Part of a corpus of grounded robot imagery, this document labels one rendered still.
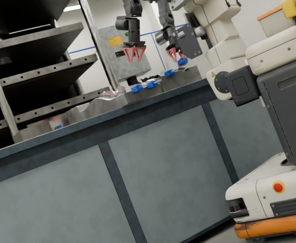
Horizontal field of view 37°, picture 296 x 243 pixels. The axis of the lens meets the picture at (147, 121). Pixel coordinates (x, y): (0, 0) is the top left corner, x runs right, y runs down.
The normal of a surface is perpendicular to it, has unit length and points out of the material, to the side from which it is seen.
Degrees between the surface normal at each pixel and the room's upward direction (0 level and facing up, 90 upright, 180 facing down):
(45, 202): 90
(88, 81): 90
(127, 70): 90
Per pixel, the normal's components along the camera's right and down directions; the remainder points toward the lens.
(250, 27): -0.80, 0.30
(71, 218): 0.43, -0.19
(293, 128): -0.60, 0.22
